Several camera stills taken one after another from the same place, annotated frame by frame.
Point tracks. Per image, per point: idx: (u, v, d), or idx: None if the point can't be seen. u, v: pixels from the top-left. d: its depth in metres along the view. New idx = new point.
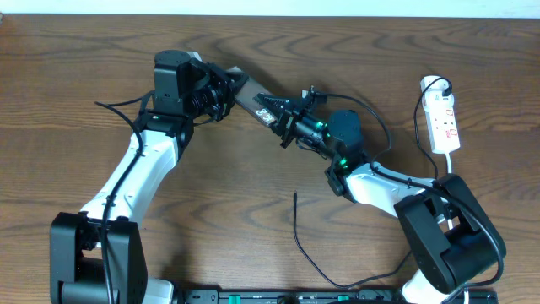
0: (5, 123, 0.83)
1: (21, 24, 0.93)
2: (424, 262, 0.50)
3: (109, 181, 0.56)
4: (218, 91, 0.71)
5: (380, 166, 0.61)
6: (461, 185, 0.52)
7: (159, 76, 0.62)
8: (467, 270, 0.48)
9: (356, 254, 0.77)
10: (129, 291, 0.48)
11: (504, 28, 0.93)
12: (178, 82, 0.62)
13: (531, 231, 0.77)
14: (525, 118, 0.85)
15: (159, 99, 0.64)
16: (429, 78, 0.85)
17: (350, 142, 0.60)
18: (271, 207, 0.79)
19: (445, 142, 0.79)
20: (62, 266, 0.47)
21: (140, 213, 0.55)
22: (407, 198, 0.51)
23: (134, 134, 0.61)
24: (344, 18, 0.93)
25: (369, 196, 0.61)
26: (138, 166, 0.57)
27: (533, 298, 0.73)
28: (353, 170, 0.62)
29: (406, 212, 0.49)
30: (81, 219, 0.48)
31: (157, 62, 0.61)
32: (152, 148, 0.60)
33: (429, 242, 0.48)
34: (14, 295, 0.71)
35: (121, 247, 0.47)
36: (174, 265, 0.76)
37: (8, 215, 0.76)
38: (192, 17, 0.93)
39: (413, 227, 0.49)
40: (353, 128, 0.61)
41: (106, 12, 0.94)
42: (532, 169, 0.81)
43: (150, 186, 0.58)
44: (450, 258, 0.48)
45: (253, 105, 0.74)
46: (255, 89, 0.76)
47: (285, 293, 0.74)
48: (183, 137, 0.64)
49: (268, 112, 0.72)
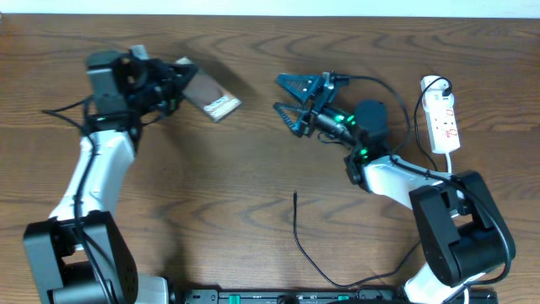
0: (5, 123, 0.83)
1: (18, 23, 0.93)
2: (432, 252, 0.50)
3: (70, 183, 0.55)
4: (162, 88, 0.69)
5: (397, 160, 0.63)
6: (479, 181, 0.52)
7: (93, 78, 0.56)
8: (472, 263, 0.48)
9: (356, 254, 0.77)
10: (121, 280, 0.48)
11: (505, 28, 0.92)
12: (114, 79, 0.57)
13: (529, 231, 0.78)
14: (524, 118, 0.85)
15: (99, 101, 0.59)
16: (429, 77, 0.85)
17: (375, 132, 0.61)
18: (271, 207, 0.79)
19: (445, 143, 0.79)
20: (46, 274, 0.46)
21: (110, 203, 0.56)
22: (424, 187, 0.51)
23: (84, 138, 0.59)
24: (344, 18, 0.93)
25: (385, 185, 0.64)
26: (99, 163, 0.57)
27: (529, 297, 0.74)
28: (373, 161, 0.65)
29: (422, 200, 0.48)
30: (53, 224, 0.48)
31: (89, 65, 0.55)
32: (105, 143, 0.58)
33: (440, 232, 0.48)
34: (18, 295, 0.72)
35: (101, 237, 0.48)
36: (174, 264, 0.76)
37: (9, 215, 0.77)
38: (192, 17, 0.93)
39: (425, 216, 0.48)
40: (378, 119, 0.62)
41: (105, 12, 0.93)
42: (531, 169, 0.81)
43: (112, 180, 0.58)
44: (458, 251, 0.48)
45: (201, 100, 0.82)
46: (201, 83, 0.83)
47: (285, 292, 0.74)
48: (134, 131, 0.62)
49: (216, 107, 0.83)
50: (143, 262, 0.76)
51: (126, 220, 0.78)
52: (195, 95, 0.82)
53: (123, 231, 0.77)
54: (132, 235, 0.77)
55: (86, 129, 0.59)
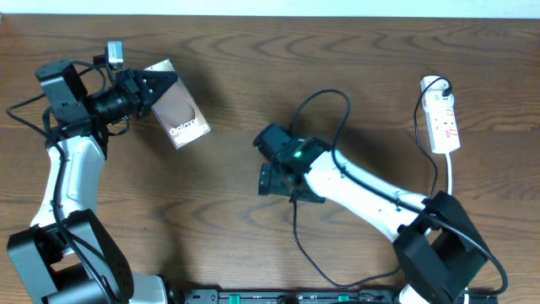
0: (5, 124, 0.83)
1: (18, 24, 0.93)
2: (421, 287, 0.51)
3: (46, 190, 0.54)
4: (123, 98, 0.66)
5: (347, 167, 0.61)
6: (452, 203, 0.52)
7: (46, 89, 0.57)
8: (461, 286, 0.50)
9: (356, 254, 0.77)
10: (116, 274, 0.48)
11: (506, 28, 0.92)
12: (68, 87, 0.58)
13: (528, 231, 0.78)
14: (524, 118, 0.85)
15: (57, 111, 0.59)
16: (429, 78, 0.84)
17: (270, 136, 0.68)
18: (270, 207, 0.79)
19: (445, 143, 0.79)
20: (36, 279, 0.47)
21: (89, 203, 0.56)
22: (404, 231, 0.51)
23: (51, 148, 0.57)
24: (345, 18, 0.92)
25: (337, 194, 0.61)
26: (72, 166, 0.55)
27: (529, 297, 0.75)
28: (310, 161, 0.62)
29: (402, 249, 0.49)
30: (35, 231, 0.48)
31: (39, 77, 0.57)
32: (74, 149, 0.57)
33: (428, 274, 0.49)
34: (20, 294, 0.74)
35: (88, 234, 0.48)
36: (174, 264, 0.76)
37: (10, 215, 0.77)
38: (192, 17, 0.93)
39: (413, 263, 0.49)
40: (276, 132, 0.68)
41: (105, 12, 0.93)
42: (531, 169, 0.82)
43: (89, 181, 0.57)
44: (446, 279, 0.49)
45: (168, 122, 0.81)
46: (173, 102, 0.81)
47: (285, 292, 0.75)
48: (99, 135, 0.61)
49: (181, 133, 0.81)
50: (143, 262, 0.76)
51: (126, 220, 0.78)
52: (164, 114, 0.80)
53: (123, 232, 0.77)
54: (132, 234, 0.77)
55: (52, 138, 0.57)
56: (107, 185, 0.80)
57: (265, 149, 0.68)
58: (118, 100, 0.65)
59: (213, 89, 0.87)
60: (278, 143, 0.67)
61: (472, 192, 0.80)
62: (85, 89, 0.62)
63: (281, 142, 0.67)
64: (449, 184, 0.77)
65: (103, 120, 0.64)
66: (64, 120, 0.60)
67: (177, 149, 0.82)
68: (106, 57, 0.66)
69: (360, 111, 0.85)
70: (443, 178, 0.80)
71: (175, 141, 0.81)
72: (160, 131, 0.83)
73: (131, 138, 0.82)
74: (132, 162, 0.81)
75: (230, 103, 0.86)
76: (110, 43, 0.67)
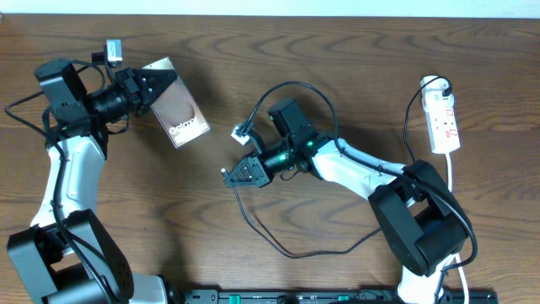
0: (5, 123, 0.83)
1: (18, 24, 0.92)
2: (399, 250, 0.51)
3: (47, 188, 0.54)
4: (122, 98, 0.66)
5: (346, 149, 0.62)
6: (431, 170, 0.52)
7: (46, 89, 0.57)
8: (438, 254, 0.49)
9: (356, 254, 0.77)
10: (116, 274, 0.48)
11: (504, 27, 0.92)
12: (68, 86, 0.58)
13: (530, 230, 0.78)
14: (524, 118, 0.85)
15: (57, 111, 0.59)
16: (429, 77, 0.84)
17: (287, 111, 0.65)
18: (271, 207, 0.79)
19: (445, 143, 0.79)
20: (38, 280, 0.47)
21: (89, 202, 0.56)
22: (380, 189, 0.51)
23: (52, 149, 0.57)
24: (344, 18, 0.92)
25: (334, 173, 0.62)
26: (70, 168, 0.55)
27: (530, 297, 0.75)
28: (318, 148, 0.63)
29: (379, 204, 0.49)
30: (36, 232, 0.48)
31: (38, 77, 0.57)
32: (73, 149, 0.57)
33: (401, 231, 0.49)
34: (19, 293, 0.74)
35: (88, 234, 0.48)
36: (175, 264, 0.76)
37: (10, 215, 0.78)
38: (192, 17, 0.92)
39: (385, 216, 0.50)
40: (294, 112, 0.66)
41: (104, 12, 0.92)
42: (531, 169, 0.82)
43: (89, 181, 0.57)
44: (419, 241, 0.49)
45: (168, 119, 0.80)
46: (175, 102, 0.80)
47: (285, 292, 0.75)
48: (99, 135, 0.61)
49: (180, 133, 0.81)
50: (143, 262, 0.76)
51: (126, 220, 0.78)
52: (164, 113, 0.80)
53: (124, 232, 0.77)
54: (132, 234, 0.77)
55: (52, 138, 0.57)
56: (107, 185, 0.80)
57: (280, 124, 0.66)
58: (117, 99, 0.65)
59: (213, 89, 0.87)
60: (294, 122, 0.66)
61: (472, 192, 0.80)
62: (84, 89, 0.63)
63: (298, 123, 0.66)
64: (449, 182, 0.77)
65: (103, 119, 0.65)
66: (64, 120, 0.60)
67: (177, 147, 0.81)
68: (105, 56, 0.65)
69: (360, 111, 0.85)
70: (444, 178, 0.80)
71: (175, 140, 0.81)
72: (160, 130, 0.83)
73: (131, 138, 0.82)
74: (132, 162, 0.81)
75: (230, 103, 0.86)
76: (110, 41, 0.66)
